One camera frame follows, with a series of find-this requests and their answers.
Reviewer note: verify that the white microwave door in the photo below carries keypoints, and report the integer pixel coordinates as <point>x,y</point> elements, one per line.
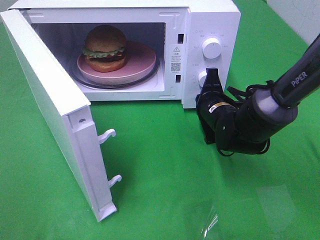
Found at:
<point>66,111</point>

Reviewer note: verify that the upper white microwave knob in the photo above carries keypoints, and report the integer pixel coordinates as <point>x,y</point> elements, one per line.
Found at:
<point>211,48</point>

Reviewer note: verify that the pink round plate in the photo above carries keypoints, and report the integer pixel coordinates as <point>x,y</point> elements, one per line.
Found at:
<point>140,62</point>

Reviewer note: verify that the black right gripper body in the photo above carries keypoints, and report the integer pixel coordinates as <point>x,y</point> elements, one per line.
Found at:
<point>210,107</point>

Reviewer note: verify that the lower white microwave knob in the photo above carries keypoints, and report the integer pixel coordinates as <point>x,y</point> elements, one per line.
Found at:
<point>202,77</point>

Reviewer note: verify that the glass microwave turntable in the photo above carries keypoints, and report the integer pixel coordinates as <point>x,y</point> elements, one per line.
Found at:
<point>76,75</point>

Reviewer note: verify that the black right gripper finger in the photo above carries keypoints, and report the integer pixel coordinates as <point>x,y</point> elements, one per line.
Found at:
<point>212,81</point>

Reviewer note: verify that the burger with lettuce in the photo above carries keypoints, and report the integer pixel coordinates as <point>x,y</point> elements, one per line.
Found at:
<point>105,49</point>

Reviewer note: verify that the white microwave knob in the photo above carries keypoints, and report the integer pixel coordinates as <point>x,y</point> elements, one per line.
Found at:
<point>211,48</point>
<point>202,77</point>

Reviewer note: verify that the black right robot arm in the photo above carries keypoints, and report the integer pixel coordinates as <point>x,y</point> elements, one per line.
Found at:
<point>244,124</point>

